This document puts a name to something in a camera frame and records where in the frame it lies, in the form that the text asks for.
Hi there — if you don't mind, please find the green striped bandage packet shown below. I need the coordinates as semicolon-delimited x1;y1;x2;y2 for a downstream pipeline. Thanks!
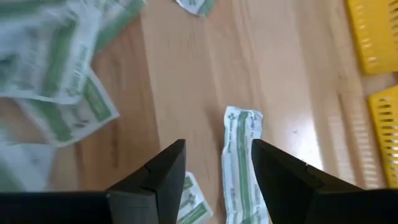
17;70;121;147
177;170;214;224
0;0;103;104
0;141;57;191
221;105;270;224
175;0;216;17
95;0;147;52

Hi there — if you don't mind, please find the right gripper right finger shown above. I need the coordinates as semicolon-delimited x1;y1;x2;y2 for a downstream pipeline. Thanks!
251;138;364;224

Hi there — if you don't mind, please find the yellow plastic basket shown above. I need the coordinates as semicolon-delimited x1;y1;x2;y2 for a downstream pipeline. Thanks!
368;85;398;189
345;0;398;75

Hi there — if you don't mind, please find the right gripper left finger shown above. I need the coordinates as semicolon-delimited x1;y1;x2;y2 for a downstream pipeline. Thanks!
107;139;187;224

